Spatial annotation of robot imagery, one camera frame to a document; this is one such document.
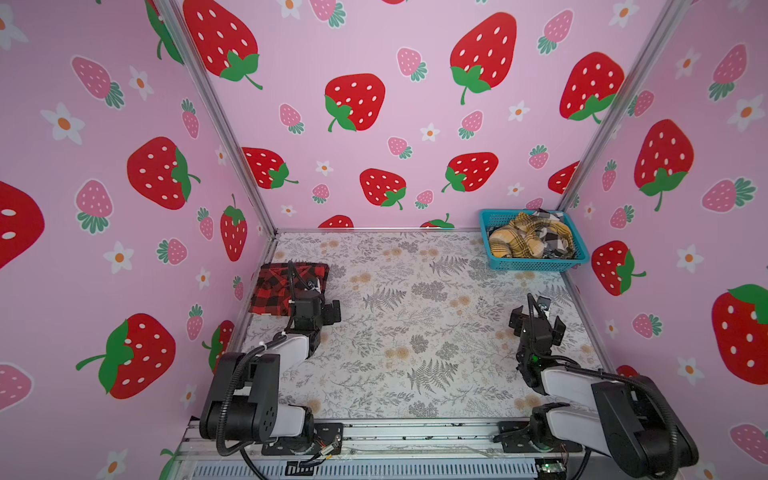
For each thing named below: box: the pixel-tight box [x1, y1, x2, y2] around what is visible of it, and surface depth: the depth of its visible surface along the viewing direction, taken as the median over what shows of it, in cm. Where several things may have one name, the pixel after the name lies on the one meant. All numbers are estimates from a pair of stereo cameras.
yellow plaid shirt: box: [489, 213, 575, 259], surface depth 106 cm
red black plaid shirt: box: [248, 262, 330, 316], surface depth 101 cm
